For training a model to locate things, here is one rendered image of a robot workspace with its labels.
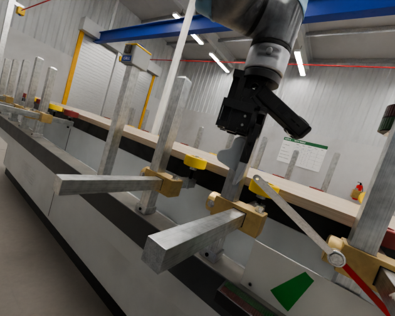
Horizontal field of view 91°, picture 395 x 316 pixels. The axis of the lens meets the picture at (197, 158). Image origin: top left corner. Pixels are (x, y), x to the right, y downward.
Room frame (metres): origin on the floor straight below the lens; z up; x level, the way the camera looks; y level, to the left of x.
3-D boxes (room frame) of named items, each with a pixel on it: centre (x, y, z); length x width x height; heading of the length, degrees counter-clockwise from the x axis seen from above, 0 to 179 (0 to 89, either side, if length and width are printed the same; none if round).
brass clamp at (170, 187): (0.58, 0.09, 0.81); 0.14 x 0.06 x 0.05; 58
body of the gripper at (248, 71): (0.38, -0.06, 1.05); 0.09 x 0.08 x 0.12; 78
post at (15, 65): (1.53, 1.58, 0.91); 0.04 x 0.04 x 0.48; 58
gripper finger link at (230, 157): (0.36, -0.06, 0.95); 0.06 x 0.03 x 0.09; 78
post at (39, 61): (1.27, 1.16, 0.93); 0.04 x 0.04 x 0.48; 58
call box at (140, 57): (0.73, 0.33, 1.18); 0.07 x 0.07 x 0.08; 58
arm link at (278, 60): (0.38, -0.07, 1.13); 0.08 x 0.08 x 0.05
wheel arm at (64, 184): (0.52, 0.11, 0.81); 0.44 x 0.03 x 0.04; 148
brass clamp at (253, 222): (0.45, -0.12, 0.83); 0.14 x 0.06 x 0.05; 58
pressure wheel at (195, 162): (0.69, 0.00, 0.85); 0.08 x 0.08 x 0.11
